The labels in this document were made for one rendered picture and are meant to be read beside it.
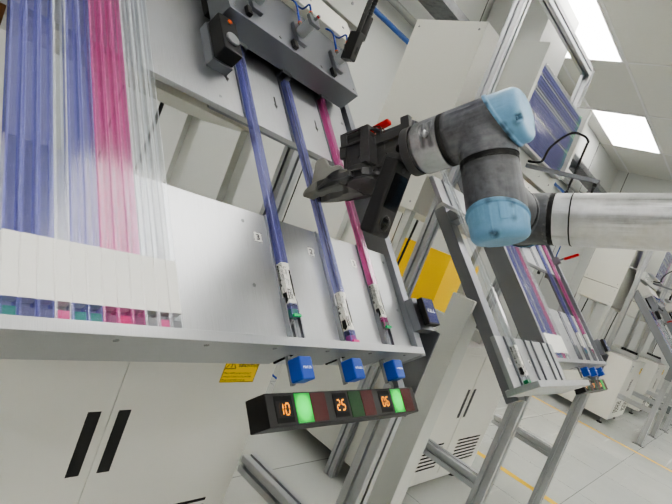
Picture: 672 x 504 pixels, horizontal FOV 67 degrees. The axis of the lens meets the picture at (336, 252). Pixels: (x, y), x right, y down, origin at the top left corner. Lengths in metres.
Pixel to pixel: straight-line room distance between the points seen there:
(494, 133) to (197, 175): 2.28
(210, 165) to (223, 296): 2.25
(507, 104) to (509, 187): 0.10
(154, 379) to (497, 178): 0.66
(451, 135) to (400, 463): 0.83
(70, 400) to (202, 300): 0.39
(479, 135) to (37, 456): 0.80
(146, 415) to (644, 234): 0.83
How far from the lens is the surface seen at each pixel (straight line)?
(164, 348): 0.55
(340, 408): 0.72
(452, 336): 1.20
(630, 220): 0.74
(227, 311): 0.61
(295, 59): 0.99
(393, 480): 1.31
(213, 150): 2.83
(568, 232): 0.75
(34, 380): 0.88
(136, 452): 1.05
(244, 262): 0.66
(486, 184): 0.65
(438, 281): 3.91
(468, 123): 0.68
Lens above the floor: 0.90
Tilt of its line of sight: 4 degrees down
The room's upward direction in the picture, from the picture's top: 21 degrees clockwise
